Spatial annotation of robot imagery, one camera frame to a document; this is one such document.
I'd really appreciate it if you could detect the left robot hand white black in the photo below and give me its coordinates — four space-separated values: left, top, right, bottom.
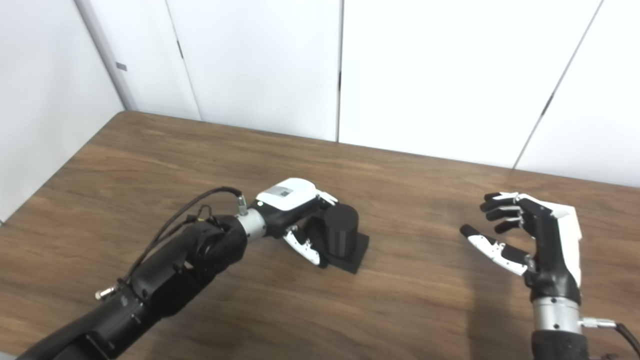
247 178 339 267

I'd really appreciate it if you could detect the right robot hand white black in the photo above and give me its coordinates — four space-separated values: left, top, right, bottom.
459 192 583 304

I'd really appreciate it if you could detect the black peg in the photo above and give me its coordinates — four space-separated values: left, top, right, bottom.
301 203 370 275

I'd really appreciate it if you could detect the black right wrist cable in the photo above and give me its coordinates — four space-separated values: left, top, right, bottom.
580 316 640 358

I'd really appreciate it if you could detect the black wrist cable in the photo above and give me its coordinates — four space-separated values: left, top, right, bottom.
95 186 249 301
580 316 640 358

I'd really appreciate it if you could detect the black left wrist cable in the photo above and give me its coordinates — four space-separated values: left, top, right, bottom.
95 186 249 301

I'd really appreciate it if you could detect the grey wall corner post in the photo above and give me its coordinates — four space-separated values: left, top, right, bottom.
75 0 139 112

